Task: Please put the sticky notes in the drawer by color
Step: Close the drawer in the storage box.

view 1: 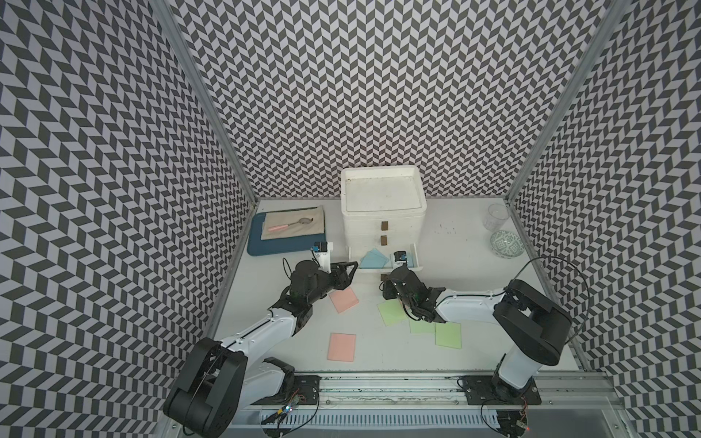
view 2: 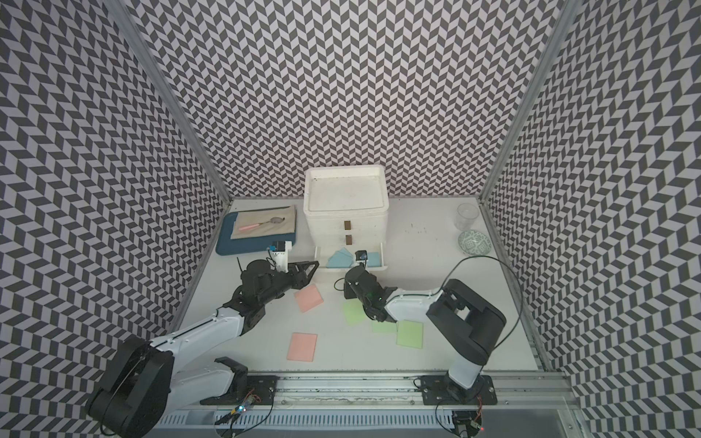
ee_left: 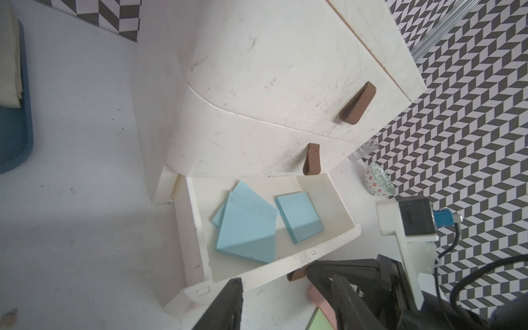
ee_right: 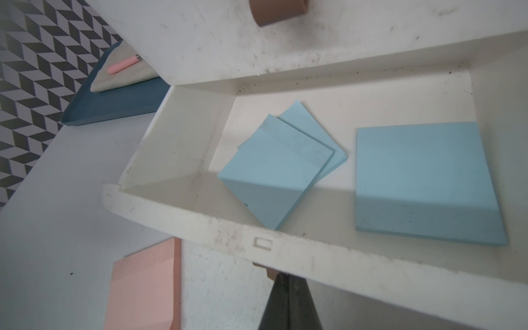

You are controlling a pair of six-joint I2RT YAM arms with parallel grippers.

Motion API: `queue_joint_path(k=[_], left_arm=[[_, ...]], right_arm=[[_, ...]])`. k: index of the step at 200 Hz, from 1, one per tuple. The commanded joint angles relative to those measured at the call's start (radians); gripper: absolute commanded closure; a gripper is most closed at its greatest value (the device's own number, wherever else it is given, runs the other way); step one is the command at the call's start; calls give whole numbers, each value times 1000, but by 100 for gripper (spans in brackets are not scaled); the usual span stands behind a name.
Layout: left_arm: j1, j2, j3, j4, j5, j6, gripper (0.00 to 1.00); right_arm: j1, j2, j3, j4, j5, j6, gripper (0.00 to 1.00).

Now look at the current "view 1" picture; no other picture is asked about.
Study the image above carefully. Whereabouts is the white bottom drawer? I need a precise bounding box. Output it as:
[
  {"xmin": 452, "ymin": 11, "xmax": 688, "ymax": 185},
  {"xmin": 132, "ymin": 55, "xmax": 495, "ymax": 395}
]
[{"xmin": 348, "ymin": 243, "xmax": 423, "ymax": 274}]

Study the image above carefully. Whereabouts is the blue sticky note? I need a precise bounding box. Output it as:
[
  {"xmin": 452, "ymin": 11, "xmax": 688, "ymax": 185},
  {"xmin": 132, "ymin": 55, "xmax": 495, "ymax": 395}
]
[{"xmin": 360, "ymin": 248, "xmax": 389, "ymax": 269}]

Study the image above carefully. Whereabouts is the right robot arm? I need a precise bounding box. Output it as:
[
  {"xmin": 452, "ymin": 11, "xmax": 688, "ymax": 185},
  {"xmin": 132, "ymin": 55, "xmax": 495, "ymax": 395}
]
[{"xmin": 381, "ymin": 266, "xmax": 572, "ymax": 396}]

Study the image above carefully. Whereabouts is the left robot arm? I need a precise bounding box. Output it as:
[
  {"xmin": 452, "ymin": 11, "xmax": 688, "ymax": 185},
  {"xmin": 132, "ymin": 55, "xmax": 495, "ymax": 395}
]
[{"xmin": 162, "ymin": 260, "xmax": 359, "ymax": 437}]

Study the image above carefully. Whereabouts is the pink sticky note upper left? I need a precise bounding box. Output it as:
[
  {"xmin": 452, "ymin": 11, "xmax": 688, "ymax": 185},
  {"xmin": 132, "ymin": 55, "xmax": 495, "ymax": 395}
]
[{"xmin": 329, "ymin": 288, "xmax": 359, "ymax": 314}]

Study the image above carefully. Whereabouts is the pink sticky note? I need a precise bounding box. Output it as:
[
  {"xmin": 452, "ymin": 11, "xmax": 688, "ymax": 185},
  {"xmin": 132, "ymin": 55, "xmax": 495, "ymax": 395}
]
[
  {"xmin": 329, "ymin": 288, "xmax": 359, "ymax": 314},
  {"xmin": 327, "ymin": 333, "xmax": 356, "ymax": 362}
]

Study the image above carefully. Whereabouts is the green sticky note center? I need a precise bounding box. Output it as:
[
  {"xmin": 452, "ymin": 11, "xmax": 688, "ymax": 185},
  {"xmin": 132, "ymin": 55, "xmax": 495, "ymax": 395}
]
[{"xmin": 409, "ymin": 320, "xmax": 436, "ymax": 335}]

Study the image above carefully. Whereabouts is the green sticky note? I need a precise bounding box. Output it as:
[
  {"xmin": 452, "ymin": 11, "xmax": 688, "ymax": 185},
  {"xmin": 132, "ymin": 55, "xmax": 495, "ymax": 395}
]
[
  {"xmin": 434, "ymin": 322, "xmax": 462, "ymax": 350},
  {"xmin": 377, "ymin": 299, "xmax": 408, "ymax": 327},
  {"xmin": 409, "ymin": 320, "xmax": 436, "ymax": 335}
]

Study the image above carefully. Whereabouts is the green sticky note middle left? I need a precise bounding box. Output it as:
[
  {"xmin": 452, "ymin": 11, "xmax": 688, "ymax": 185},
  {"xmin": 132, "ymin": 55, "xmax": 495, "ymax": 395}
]
[{"xmin": 377, "ymin": 299, "xmax": 408, "ymax": 327}]

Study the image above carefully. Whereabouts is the green sticky note right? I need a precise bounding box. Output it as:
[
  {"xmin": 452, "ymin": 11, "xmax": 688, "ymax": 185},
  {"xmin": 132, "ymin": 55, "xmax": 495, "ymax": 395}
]
[{"xmin": 434, "ymin": 322, "xmax": 462, "ymax": 350}]

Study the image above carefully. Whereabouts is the pink sticky note lower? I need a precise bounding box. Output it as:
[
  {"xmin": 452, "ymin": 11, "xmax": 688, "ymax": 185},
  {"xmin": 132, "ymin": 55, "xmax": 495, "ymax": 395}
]
[{"xmin": 327, "ymin": 333, "xmax": 356, "ymax": 362}]

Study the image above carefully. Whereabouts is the white three-drawer cabinet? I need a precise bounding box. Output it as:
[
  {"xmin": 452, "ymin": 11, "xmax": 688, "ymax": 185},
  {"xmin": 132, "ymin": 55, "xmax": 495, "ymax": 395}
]
[{"xmin": 341, "ymin": 165, "xmax": 427, "ymax": 246}]

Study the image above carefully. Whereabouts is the beige folded cloth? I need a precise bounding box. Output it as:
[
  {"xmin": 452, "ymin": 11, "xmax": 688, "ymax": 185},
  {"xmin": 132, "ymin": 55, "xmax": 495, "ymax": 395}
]
[{"xmin": 261, "ymin": 206, "xmax": 325, "ymax": 241}]

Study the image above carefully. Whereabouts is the blue tray mat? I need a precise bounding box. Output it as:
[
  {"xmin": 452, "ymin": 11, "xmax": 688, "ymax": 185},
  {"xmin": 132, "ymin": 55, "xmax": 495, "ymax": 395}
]
[{"xmin": 246, "ymin": 213, "xmax": 327, "ymax": 257}]

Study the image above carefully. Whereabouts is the clear glass cup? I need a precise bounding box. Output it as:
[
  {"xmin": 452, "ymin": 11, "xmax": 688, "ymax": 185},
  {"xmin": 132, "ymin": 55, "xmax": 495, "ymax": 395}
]
[{"xmin": 483, "ymin": 204, "xmax": 509, "ymax": 233}]

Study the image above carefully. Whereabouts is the pink-handled metal spoon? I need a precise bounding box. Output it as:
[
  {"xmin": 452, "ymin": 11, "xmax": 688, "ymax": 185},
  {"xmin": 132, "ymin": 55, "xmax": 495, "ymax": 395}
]
[{"xmin": 268, "ymin": 217, "xmax": 313, "ymax": 233}]

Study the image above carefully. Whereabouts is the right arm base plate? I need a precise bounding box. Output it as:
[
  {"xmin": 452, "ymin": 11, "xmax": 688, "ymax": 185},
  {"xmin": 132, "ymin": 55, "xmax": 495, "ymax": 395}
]
[{"xmin": 457, "ymin": 374, "xmax": 542, "ymax": 406}]

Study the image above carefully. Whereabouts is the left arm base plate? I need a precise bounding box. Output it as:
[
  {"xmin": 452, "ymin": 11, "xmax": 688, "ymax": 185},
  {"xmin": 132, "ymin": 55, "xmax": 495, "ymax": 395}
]
[{"xmin": 253, "ymin": 374, "xmax": 321, "ymax": 406}]

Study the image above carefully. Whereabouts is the aluminium front rail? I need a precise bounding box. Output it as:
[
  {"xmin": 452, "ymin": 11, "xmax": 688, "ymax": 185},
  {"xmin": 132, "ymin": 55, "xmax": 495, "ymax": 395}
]
[{"xmin": 163, "ymin": 371, "xmax": 625, "ymax": 412}]

